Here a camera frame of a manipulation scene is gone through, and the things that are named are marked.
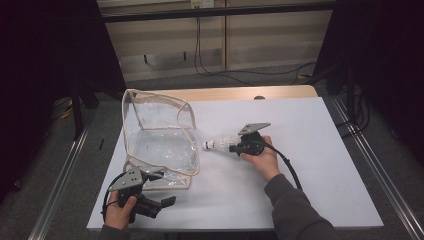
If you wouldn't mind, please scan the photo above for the aluminium floor rail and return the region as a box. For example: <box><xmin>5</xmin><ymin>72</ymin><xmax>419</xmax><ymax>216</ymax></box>
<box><xmin>332</xmin><ymin>97</ymin><xmax>424</xmax><ymax>240</ymax></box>
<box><xmin>28</xmin><ymin>126</ymin><xmax>92</xmax><ymax>240</ymax></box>

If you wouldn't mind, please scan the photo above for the black horizontal frame bar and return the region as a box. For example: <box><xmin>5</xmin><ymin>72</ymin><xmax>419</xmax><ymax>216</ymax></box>
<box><xmin>99</xmin><ymin>1</ymin><xmax>338</xmax><ymax>24</ymax></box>

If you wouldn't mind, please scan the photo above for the clear plastic bag beige trim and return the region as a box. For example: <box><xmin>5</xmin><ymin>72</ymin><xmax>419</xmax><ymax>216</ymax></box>
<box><xmin>120</xmin><ymin>88</ymin><xmax>201</xmax><ymax>192</ymax></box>

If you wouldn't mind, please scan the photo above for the black power cable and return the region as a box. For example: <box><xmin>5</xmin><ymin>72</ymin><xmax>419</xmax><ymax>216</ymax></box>
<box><xmin>194</xmin><ymin>16</ymin><xmax>256</xmax><ymax>87</ymax></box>
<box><xmin>197</xmin><ymin>16</ymin><xmax>317</xmax><ymax>77</ymax></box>

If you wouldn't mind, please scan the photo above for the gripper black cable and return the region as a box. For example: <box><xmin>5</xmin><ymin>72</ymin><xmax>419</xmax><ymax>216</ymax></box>
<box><xmin>100</xmin><ymin>171</ymin><xmax>129</xmax><ymax>222</ymax></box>
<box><xmin>261</xmin><ymin>140</ymin><xmax>304</xmax><ymax>192</ymax></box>

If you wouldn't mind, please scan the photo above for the black curtain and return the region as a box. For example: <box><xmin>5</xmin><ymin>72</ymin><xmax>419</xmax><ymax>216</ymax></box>
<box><xmin>313</xmin><ymin>0</ymin><xmax>424</xmax><ymax>168</ymax></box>
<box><xmin>0</xmin><ymin>0</ymin><xmax>127</xmax><ymax>204</ymax></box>

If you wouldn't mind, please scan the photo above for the person's right hand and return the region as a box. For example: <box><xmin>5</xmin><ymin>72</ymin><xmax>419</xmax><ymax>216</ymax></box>
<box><xmin>240</xmin><ymin>134</ymin><xmax>282</xmax><ymax>183</ymax></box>

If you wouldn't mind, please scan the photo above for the white feather shuttlecock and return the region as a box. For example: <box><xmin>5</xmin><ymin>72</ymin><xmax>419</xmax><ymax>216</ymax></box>
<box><xmin>215</xmin><ymin>134</ymin><xmax>242</xmax><ymax>156</ymax></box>
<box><xmin>202</xmin><ymin>139</ymin><xmax>228</xmax><ymax>154</ymax></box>

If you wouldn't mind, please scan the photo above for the beige cabinet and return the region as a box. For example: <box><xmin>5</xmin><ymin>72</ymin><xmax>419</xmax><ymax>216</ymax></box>
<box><xmin>95</xmin><ymin>0</ymin><xmax>334</xmax><ymax>83</ymax></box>

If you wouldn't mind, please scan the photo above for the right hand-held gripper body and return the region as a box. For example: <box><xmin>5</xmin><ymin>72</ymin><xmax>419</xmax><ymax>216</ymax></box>
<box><xmin>238</xmin><ymin>122</ymin><xmax>272</xmax><ymax>157</ymax></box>

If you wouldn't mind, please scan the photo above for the person's left hand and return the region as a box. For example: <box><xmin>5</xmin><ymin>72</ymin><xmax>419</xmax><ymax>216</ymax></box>
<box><xmin>104</xmin><ymin>191</ymin><xmax>139</xmax><ymax>231</ymax></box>

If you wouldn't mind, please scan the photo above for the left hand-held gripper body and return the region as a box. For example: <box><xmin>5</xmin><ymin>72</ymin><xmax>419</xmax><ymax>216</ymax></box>
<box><xmin>108</xmin><ymin>166</ymin><xmax>160</xmax><ymax>224</ymax></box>

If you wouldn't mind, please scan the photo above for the white tabletop board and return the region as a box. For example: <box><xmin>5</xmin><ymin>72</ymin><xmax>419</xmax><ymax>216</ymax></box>
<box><xmin>85</xmin><ymin>96</ymin><xmax>385</xmax><ymax>232</ymax></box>

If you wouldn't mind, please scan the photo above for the white wall socket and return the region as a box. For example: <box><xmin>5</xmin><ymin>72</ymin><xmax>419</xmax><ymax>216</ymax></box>
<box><xmin>190</xmin><ymin>0</ymin><xmax>215</xmax><ymax>9</ymax></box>

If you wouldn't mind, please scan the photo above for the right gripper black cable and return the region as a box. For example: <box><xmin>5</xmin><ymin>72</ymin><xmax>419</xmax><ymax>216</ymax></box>
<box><xmin>261</xmin><ymin>140</ymin><xmax>304</xmax><ymax>192</ymax></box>

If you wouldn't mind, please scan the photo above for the black metal stand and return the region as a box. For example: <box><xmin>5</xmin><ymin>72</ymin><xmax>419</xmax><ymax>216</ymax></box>
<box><xmin>70</xmin><ymin>79</ymin><xmax>100</xmax><ymax>141</ymax></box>

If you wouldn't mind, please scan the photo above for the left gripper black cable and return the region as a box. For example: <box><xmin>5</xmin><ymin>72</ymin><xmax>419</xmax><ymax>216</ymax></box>
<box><xmin>100</xmin><ymin>171</ymin><xmax>129</xmax><ymax>222</ymax></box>

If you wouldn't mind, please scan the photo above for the wooden table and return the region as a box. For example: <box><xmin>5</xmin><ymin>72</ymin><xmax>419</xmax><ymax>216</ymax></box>
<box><xmin>146</xmin><ymin>84</ymin><xmax>319</xmax><ymax>103</ymax></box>

